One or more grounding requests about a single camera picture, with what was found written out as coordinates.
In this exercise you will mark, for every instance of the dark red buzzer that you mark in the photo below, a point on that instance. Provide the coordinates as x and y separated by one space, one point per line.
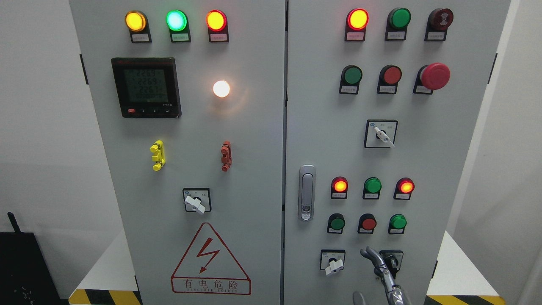
438 23

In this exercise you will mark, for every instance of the silver cabinet door handle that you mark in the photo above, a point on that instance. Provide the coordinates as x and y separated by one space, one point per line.
306 192

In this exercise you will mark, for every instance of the red lit indicator lower right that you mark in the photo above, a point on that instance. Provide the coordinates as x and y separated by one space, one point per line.
403 189

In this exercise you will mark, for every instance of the red electrical warning sticker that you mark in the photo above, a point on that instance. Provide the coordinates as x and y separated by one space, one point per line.
209 267

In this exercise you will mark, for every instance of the red push button upper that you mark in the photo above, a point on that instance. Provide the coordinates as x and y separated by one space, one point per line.
388 79

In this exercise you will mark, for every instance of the green push button lower right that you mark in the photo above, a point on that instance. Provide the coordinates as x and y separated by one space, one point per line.
397 224

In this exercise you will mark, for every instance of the lower white rotary selector switch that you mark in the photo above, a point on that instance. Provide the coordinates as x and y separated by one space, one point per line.
332 261

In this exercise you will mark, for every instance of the red terminal connector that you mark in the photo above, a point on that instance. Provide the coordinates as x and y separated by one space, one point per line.
226 151

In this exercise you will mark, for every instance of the green lit indicator light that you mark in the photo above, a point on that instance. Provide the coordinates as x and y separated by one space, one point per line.
179 30

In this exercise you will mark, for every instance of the green push button lower left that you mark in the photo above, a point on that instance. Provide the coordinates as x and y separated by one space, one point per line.
336 223

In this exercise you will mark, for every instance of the green indicator light lower middle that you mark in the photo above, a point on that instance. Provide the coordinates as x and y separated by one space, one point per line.
372 188

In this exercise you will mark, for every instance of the black digital power meter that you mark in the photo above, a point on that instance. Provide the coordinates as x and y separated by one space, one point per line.
147 87

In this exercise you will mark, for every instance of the red emergency stop button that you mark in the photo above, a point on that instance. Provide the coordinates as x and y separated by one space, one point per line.
431 77

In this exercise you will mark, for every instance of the yellow indicator light top left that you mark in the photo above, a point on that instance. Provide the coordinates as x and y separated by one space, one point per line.
138 26

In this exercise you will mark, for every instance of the green push button upper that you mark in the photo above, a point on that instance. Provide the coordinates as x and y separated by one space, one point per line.
350 79

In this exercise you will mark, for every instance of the red indicator light lower left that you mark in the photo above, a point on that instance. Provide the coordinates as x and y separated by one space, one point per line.
339 188

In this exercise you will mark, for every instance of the black knob selector switch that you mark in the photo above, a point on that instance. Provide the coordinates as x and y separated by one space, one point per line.
392 259

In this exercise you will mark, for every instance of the orange red indicator light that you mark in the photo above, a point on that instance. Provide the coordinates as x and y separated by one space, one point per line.
217 25

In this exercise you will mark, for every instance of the red lit indicator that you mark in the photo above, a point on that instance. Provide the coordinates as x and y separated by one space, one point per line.
403 189
355 25

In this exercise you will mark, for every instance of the yellow terminal connector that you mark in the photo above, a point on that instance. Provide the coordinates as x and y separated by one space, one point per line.
158 157

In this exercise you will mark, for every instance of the red push button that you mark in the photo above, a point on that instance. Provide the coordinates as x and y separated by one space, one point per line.
367 224
388 79

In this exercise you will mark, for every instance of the black box with antenna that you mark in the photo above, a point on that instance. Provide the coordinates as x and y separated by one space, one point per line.
24 275

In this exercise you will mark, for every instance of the left door rotary selector switch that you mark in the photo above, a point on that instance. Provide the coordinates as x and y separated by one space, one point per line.
197 200

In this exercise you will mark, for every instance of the red push button lower middle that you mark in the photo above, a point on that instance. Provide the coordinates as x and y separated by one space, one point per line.
367 224

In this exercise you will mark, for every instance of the upper right rotary selector switch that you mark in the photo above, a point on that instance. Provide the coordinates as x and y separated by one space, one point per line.
380 133

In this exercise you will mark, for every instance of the green indicator top right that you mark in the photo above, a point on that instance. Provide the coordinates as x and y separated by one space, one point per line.
397 24

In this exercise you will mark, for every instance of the green push button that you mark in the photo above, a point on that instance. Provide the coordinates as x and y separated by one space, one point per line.
397 224
336 223
350 79

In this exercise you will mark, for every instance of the white glowing indicator light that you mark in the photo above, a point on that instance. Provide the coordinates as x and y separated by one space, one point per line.
221 88

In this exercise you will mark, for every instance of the white platform with hazard stripes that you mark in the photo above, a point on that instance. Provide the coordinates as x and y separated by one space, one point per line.
456 280

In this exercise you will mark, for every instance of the red lit indicator top right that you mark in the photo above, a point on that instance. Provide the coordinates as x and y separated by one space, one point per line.
355 25

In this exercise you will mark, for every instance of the grey electrical control cabinet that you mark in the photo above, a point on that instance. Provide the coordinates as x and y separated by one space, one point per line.
283 63

